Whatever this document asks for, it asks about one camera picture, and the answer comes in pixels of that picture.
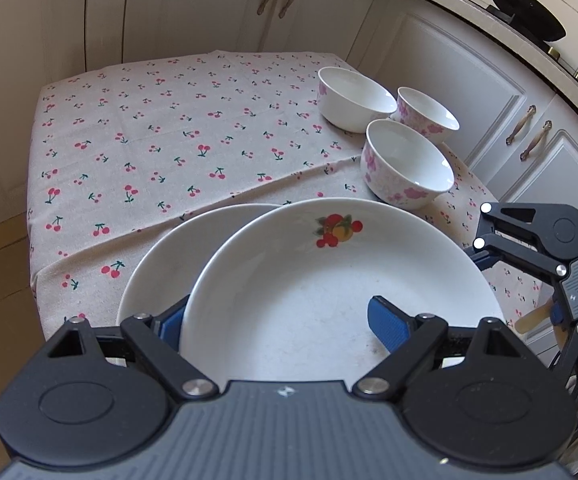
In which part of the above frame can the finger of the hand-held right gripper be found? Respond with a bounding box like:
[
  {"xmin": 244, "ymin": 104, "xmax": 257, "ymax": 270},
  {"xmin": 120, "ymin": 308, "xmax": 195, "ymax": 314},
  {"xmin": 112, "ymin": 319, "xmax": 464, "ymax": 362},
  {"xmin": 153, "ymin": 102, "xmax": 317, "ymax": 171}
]
[
  {"xmin": 546, "ymin": 297, "xmax": 578, "ymax": 387},
  {"xmin": 469, "ymin": 202, "xmax": 567, "ymax": 278}
]

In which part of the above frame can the narrow white cabinet panel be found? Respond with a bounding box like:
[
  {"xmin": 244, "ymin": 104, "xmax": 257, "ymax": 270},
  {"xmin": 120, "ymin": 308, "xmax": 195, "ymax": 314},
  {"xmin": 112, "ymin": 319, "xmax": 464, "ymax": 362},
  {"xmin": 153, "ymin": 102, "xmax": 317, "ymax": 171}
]
[{"xmin": 85, "ymin": 0, "xmax": 132, "ymax": 63}]

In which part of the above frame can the black gas stove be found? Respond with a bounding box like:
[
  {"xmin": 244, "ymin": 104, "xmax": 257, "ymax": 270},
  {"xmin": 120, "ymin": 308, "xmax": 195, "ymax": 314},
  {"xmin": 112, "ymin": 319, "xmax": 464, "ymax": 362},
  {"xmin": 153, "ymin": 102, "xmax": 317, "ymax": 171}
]
[{"xmin": 484, "ymin": 2, "xmax": 578, "ymax": 111}]

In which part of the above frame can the white cabinet door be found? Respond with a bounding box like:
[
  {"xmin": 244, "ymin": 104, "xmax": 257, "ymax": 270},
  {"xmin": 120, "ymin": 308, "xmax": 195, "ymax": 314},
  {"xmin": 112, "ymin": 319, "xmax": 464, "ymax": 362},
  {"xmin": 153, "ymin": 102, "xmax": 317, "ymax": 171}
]
[
  {"xmin": 279, "ymin": 0, "xmax": 385, "ymax": 63},
  {"xmin": 369, "ymin": 7, "xmax": 530, "ymax": 181},
  {"xmin": 126, "ymin": 0, "xmax": 290, "ymax": 56},
  {"xmin": 0, "ymin": 0, "xmax": 90, "ymax": 236},
  {"xmin": 469, "ymin": 110, "xmax": 578, "ymax": 241}
]

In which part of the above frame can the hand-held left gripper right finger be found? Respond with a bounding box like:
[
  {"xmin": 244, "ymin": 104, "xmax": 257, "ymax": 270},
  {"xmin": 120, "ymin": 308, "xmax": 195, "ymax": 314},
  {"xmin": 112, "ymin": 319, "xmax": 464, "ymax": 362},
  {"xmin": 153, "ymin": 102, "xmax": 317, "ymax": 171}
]
[{"xmin": 351, "ymin": 296, "xmax": 535, "ymax": 401}]

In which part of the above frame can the white pink floral bowl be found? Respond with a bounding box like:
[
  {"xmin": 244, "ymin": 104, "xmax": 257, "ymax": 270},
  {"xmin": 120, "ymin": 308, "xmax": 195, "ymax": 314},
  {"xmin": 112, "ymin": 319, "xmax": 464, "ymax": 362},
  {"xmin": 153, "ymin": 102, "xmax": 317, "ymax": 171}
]
[
  {"xmin": 395, "ymin": 86, "xmax": 460, "ymax": 143},
  {"xmin": 360, "ymin": 119, "xmax": 456, "ymax": 211},
  {"xmin": 317, "ymin": 66, "xmax": 398, "ymax": 133}
]

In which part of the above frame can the black wok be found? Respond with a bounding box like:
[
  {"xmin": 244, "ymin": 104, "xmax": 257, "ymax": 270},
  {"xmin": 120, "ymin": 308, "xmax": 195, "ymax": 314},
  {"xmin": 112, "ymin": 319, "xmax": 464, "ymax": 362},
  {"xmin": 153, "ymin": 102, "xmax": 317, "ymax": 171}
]
[{"xmin": 488, "ymin": 0, "xmax": 568, "ymax": 44}]

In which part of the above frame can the white fruit print plate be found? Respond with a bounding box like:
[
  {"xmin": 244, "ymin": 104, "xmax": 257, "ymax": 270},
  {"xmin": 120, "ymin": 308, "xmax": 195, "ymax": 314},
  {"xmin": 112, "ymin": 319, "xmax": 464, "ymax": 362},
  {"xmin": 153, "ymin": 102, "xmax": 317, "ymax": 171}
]
[
  {"xmin": 179, "ymin": 197, "xmax": 504, "ymax": 383},
  {"xmin": 117, "ymin": 203, "xmax": 282, "ymax": 328}
]

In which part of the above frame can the cherry print tablecloth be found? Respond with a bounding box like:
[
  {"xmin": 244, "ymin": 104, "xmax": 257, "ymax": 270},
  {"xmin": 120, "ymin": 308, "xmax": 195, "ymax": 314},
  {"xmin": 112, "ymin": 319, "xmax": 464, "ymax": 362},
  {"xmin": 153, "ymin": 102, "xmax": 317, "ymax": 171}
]
[{"xmin": 26, "ymin": 49, "xmax": 545, "ymax": 361}]

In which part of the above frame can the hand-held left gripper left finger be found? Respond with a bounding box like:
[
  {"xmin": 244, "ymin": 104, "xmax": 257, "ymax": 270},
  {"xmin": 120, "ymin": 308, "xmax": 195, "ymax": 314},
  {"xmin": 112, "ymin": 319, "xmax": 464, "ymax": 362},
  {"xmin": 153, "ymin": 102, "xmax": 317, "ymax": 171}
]
[{"xmin": 44, "ymin": 294, "xmax": 220, "ymax": 401}]

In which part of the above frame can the person's right hand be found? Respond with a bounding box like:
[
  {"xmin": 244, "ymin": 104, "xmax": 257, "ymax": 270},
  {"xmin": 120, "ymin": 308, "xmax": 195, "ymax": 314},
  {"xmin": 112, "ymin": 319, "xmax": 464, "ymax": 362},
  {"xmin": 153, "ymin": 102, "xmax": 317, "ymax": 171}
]
[{"xmin": 516, "ymin": 305, "xmax": 554, "ymax": 337}]

